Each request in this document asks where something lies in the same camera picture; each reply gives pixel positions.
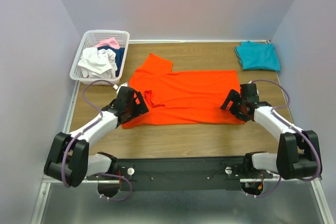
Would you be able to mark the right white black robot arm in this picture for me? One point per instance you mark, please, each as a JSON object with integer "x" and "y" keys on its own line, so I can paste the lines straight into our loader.
{"x": 298, "y": 154}

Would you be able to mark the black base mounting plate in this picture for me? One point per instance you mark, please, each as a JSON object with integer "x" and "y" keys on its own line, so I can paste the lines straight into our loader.
{"x": 193, "y": 173}

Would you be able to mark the navy blue t shirt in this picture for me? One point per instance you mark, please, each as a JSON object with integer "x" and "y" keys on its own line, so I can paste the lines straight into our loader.
{"x": 119, "y": 53}

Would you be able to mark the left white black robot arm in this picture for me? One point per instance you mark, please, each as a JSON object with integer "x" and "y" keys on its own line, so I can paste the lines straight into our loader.
{"x": 69, "y": 161}

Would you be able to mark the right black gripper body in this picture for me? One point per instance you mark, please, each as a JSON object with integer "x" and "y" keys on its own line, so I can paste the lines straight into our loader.
{"x": 237, "y": 109}

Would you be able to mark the pink t shirt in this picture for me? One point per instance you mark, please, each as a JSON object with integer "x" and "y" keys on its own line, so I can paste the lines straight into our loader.
{"x": 111, "y": 42}

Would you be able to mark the white crumpled t shirt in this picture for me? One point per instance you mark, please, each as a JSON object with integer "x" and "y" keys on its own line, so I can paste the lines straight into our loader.
{"x": 98, "y": 63}

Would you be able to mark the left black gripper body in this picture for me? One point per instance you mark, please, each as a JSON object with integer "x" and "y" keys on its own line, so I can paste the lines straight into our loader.
{"x": 128, "y": 109}

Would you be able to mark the white plastic laundry basket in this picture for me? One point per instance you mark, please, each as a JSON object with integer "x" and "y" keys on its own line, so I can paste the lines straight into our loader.
{"x": 92, "y": 38}

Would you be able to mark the teal t shirt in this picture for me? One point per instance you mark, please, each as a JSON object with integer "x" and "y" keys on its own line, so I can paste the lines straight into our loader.
{"x": 257, "y": 56}

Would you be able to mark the orange t shirt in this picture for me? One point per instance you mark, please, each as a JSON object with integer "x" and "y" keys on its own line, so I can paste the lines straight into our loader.
{"x": 182, "y": 97}

